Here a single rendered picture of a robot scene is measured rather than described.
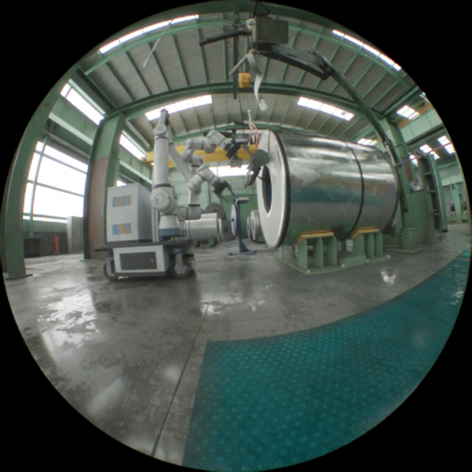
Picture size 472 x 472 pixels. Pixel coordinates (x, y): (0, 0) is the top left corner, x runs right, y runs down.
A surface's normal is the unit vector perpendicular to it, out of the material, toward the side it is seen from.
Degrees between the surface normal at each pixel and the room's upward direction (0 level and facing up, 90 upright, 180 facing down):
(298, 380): 0
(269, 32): 145
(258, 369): 0
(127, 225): 90
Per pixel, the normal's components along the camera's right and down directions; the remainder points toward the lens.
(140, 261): 0.18, -0.01
